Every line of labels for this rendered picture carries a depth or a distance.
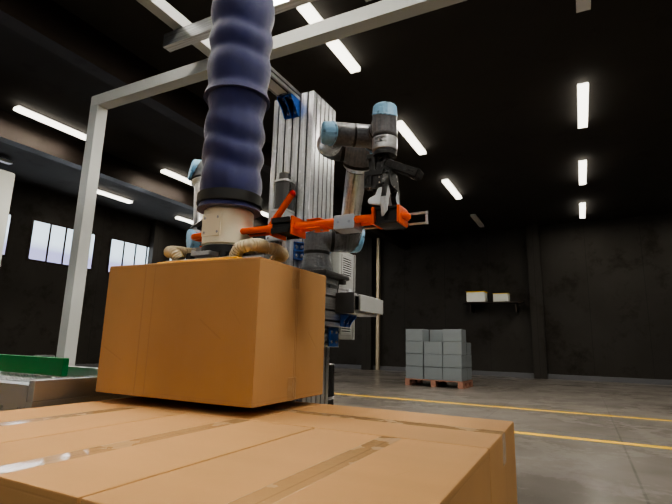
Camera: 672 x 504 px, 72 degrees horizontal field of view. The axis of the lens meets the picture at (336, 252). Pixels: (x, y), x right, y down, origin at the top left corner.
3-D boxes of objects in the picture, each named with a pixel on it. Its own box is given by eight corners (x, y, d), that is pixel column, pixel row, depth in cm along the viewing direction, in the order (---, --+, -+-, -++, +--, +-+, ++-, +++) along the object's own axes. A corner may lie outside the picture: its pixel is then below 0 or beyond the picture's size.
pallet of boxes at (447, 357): (405, 385, 880) (404, 328, 900) (418, 382, 939) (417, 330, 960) (462, 389, 826) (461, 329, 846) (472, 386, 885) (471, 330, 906)
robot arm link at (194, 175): (221, 250, 221) (220, 158, 245) (189, 246, 214) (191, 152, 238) (215, 261, 230) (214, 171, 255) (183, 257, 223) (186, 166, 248)
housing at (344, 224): (332, 229, 138) (332, 215, 139) (342, 234, 144) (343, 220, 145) (353, 227, 135) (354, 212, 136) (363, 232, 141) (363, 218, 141)
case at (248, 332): (94, 391, 146) (109, 266, 154) (186, 383, 181) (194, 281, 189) (251, 408, 120) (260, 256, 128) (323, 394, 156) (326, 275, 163)
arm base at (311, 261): (309, 277, 215) (310, 256, 217) (338, 275, 209) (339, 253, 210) (292, 272, 202) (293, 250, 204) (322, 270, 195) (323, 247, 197)
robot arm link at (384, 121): (393, 113, 147) (400, 100, 138) (393, 146, 145) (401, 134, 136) (369, 111, 146) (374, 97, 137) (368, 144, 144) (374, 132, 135)
